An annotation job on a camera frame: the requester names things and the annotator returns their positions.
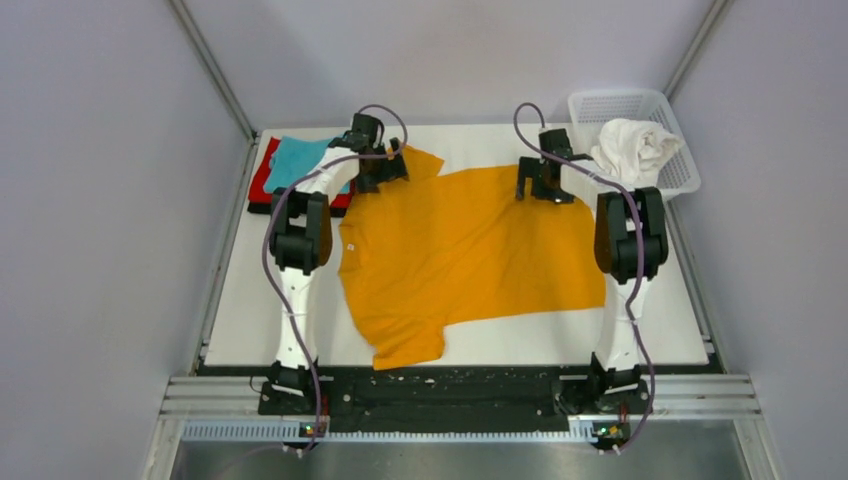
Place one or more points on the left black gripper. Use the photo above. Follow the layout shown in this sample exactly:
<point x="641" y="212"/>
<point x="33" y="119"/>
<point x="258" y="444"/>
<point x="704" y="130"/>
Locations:
<point x="391" y="168"/>

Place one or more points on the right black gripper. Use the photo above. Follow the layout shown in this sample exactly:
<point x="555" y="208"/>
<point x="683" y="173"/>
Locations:
<point x="529" y="168"/>

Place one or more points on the yellow t shirt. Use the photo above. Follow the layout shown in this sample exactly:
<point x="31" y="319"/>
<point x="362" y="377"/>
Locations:
<point x="438" y="249"/>

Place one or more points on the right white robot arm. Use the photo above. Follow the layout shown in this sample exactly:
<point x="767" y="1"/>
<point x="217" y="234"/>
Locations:
<point x="630" y="246"/>

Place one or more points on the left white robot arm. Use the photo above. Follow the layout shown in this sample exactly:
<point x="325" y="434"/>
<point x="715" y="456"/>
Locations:
<point x="299" y="241"/>

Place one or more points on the folded teal t shirt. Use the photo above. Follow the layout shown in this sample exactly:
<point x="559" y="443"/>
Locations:
<point x="293" y="159"/>

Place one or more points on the white plastic basket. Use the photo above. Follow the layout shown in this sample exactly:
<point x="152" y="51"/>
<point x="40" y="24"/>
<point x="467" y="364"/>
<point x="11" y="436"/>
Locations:
<point x="590" y="109"/>

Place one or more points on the white t shirt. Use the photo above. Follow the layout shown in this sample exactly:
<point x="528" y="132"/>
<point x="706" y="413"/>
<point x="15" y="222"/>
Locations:
<point x="635" y="151"/>

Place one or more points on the folded red t shirt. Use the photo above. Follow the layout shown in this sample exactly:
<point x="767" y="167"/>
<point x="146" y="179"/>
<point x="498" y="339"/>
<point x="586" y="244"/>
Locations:
<point x="256" y="193"/>

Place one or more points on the folded black t shirt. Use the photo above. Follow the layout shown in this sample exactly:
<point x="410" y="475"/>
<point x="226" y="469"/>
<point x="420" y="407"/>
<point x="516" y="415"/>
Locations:
<point x="267" y="208"/>

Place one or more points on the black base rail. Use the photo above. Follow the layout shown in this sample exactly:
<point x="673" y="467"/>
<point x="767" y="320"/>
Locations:
<point x="453" y="400"/>

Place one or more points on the aluminium frame rail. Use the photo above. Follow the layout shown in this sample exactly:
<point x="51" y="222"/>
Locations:
<point x="228" y="408"/>

